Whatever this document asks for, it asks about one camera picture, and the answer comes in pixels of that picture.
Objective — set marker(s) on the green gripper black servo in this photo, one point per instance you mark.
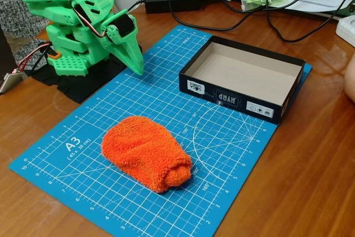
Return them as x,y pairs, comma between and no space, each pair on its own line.
128,46

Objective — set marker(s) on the orange fuzzy sock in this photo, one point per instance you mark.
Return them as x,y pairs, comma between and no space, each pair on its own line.
144,151

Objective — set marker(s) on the green 3D-printed robot arm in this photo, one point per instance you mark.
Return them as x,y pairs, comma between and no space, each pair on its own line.
63,26

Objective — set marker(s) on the white 3D-printed plastic block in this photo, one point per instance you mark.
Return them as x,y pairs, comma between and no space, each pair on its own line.
346,30

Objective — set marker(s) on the large black power adapter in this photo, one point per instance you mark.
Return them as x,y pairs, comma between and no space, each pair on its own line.
172,1

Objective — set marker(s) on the black cardboard box tray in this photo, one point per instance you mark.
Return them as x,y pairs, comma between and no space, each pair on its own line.
244,73

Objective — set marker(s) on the grey speckled fabric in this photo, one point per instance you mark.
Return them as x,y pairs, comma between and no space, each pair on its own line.
14,17

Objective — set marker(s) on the silver controller box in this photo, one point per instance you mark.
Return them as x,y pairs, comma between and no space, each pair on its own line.
9,81

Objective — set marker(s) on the blue A3 cutting mat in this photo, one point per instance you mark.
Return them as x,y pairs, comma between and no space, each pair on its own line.
111,192

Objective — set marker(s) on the person bare skin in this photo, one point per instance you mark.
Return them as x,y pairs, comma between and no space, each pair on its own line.
350,78

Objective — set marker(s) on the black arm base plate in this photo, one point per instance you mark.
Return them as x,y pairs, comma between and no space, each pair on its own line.
77,87

